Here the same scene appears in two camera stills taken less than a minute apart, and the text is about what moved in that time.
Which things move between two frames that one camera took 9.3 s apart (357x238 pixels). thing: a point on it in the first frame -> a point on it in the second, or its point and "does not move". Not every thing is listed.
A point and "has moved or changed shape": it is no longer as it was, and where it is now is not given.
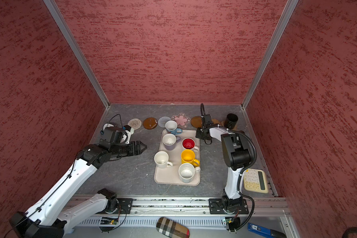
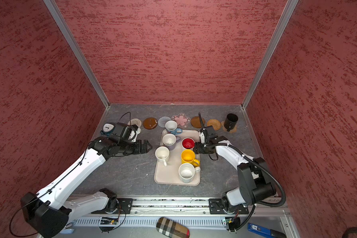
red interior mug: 189,144 does not move
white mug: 161,158 has moved or changed shape
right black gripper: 199,135 -> 199,150
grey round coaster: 162,120 does not move
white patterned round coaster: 135,123 does not move
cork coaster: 235,129 does not move
